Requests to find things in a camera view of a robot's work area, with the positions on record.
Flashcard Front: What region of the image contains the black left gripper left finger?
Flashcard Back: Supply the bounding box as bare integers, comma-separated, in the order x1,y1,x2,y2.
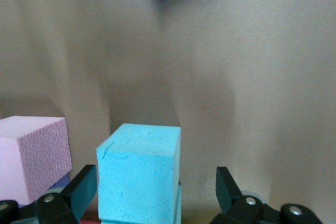
34,164,98,224

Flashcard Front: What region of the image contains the brown paper table cover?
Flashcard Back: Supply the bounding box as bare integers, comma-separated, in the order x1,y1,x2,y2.
0,0,336,224

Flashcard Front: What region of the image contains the cyan foam cube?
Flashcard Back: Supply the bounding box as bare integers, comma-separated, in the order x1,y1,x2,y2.
96,123,182,221
100,181,183,224

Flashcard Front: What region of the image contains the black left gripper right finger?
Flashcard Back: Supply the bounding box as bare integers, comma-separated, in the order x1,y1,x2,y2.
212,166,265,224

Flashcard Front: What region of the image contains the blue-violet foam cube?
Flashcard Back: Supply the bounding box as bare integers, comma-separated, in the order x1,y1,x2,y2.
18,172,71,207

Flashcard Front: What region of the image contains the pink foam cube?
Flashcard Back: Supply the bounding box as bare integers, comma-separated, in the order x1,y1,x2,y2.
0,115,73,206

